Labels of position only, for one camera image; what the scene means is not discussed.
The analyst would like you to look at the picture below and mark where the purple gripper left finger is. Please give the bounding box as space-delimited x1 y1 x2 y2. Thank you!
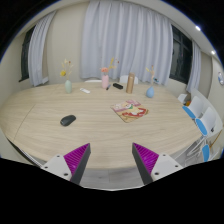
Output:
40 142 92 186

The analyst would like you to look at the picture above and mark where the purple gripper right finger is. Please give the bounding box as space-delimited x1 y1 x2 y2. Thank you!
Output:
131 142 184 186

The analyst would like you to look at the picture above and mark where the black computer mouse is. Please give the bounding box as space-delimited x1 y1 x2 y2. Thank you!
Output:
60 115 76 126

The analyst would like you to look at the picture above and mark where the blue white chair lowest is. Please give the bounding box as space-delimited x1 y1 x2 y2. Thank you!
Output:
202 144 216 162

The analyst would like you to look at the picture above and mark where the blue vase with dried flowers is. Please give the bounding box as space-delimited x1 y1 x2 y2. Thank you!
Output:
146 65 155 98

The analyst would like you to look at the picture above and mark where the white remote control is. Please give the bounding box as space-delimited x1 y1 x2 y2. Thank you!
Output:
80 88 90 94

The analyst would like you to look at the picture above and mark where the blue white chair far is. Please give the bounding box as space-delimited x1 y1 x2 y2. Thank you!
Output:
182 96 203 119

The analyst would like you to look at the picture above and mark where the blue white chair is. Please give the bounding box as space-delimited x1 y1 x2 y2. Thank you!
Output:
182 96 203 119
187 107 216 156

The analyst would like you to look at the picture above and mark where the blue white chair near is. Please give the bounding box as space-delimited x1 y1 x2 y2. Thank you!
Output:
187 107 216 156

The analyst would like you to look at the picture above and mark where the black rectangular case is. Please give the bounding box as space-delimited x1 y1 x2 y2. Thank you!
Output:
113 83 123 90

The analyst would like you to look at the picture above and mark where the white chair behind left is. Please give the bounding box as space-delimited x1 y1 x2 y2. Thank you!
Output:
85 79 102 83

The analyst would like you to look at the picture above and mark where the white chair behind table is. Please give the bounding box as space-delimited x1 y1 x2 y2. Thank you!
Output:
119 75 138 84

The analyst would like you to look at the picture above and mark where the tan cylindrical bottle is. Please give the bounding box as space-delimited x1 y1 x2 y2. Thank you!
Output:
126 72 135 94

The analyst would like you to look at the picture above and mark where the pink vase with flowers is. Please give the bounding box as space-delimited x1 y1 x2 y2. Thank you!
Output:
100 57 119 89

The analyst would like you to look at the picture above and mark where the white right curtain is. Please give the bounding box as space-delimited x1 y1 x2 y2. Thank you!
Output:
186 42 201 92

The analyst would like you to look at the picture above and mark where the white curtain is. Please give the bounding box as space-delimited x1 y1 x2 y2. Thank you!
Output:
186 42 201 92
28 11 56 87
80 0 173 85

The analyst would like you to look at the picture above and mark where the green vase with yellow flowers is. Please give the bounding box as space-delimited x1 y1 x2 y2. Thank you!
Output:
60 59 73 93

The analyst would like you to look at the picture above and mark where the left dark window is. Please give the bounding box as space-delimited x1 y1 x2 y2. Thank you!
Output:
19 26 35 82

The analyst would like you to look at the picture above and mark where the dark window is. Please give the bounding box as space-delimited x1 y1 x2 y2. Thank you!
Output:
170 26 192 84
19 26 35 82

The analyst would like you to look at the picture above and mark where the white left curtain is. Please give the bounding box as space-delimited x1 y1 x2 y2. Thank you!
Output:
28 11 56 87

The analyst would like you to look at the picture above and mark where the right dark window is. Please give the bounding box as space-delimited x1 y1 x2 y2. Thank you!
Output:
170 26 192 84

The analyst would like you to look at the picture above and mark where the white centre curtain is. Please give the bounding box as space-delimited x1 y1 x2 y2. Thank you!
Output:
80 0 173 85

